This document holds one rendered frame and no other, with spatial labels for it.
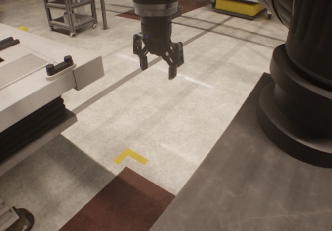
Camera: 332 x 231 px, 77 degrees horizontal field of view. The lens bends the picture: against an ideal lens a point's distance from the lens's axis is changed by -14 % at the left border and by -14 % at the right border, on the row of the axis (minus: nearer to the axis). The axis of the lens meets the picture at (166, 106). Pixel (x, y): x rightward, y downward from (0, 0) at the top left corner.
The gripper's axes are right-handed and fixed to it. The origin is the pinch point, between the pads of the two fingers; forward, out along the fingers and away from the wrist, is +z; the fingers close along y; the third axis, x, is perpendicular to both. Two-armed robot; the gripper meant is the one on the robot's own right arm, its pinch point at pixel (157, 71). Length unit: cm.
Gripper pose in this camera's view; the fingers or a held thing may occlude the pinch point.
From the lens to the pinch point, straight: 65.0
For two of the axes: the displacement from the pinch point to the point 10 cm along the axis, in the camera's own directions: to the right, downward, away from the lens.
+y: 8.2, 3.4, -4.6
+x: 5.7, -5.0, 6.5
